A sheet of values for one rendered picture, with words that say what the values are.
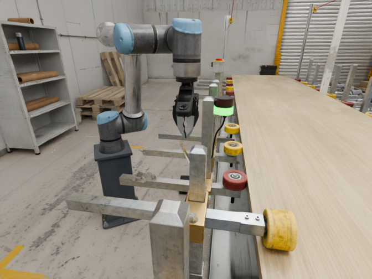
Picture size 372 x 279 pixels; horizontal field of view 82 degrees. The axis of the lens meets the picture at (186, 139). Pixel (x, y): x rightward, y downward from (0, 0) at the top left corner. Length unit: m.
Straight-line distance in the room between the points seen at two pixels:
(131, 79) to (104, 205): 0.99
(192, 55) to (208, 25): 7.93
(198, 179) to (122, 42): 0.48
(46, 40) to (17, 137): 1.45
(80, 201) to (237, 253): 0.57
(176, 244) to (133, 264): 1.42
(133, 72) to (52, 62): 2.64
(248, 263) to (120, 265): 1.00
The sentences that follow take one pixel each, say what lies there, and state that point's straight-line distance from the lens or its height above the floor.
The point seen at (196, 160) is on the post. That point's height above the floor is 1.08.
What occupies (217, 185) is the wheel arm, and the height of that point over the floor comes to 0.86.
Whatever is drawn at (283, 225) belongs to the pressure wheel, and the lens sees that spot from 0.50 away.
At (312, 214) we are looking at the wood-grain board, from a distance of 0.68.
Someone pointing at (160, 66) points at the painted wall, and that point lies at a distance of 8.88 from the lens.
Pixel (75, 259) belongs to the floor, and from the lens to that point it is 1.80.
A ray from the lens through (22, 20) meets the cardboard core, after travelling 3.65.
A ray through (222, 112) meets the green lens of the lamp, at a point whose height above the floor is 1.12.
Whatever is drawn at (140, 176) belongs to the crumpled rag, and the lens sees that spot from 0.81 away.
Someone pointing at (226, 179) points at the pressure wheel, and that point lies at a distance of 0.72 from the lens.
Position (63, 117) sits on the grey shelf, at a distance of 4.10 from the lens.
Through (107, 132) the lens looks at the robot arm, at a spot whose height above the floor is 0.76.
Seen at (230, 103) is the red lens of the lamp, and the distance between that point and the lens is 0.66.
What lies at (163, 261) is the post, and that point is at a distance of 0.26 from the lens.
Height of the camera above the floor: 1.30
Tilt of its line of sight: 23 degrees down
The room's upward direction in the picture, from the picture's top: straight up
